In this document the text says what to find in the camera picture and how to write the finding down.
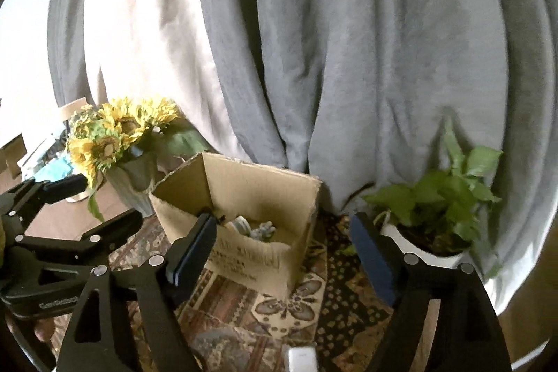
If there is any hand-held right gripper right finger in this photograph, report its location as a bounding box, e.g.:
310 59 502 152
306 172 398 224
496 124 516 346
351 212 513 372

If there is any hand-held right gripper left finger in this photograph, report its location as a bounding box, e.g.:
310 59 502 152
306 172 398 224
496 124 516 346
56 213 219 372

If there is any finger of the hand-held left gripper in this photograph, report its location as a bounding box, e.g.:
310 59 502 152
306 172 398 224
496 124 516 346
0 173 88 225
11 209 145 265

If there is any blue round tin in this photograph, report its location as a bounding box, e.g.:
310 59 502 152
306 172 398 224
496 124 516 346
224 216 254 238

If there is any cardboard box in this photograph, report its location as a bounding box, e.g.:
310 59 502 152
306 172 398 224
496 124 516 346
148 151 324 301

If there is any small grey figurine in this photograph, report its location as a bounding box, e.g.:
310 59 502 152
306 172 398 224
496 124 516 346
250 222 278 242

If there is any white remote control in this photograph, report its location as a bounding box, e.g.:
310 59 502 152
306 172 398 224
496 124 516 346
283 346 319 372

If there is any blue cloth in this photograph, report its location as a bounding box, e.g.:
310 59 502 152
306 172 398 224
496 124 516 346
40 162 78 184

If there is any stack of books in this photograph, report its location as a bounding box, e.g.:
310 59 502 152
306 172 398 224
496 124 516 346
20 128 67 172

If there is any white plant pot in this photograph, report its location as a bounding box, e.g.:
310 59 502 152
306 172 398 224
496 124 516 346
378 221 470 269

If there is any green ribbed vase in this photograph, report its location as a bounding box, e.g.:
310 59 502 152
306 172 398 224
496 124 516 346
105 151 160 218

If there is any sunflower bouquet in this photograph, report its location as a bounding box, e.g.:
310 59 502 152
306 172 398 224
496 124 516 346
65 96 211 225

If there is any green potted plant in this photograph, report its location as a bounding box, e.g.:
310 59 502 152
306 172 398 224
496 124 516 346
363 123 505 256

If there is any patterned table runner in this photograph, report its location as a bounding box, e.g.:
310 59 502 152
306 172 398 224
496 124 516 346
51 210 439 372

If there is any narrow grey curtain panel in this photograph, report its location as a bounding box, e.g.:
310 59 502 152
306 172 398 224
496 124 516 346
46 0 104 108

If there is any beige curtain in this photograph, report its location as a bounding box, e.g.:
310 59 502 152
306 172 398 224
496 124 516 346
82 0 289 171

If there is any wide grey curtain panel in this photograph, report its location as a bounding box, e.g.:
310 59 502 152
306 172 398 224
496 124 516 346
194 0 558 314

